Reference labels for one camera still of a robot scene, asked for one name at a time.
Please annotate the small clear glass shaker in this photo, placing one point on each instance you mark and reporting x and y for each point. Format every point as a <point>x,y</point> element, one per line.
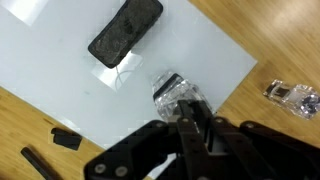
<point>293,98</point>

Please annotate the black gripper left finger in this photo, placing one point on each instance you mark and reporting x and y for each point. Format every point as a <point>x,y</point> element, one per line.
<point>140,146</point>

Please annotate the small black block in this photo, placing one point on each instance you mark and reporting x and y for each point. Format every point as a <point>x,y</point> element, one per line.
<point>66,138</point>

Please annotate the black rod piece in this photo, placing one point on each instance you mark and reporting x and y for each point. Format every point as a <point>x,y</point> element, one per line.
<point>36,163</point>

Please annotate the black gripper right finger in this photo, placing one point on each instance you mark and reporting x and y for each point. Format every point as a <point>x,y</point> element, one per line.
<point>266,146</point>

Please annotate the white board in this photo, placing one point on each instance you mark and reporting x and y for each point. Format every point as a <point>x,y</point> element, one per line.
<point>50,66</point>

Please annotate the black board eraser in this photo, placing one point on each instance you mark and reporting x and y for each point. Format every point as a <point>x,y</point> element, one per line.
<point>125,33</point>

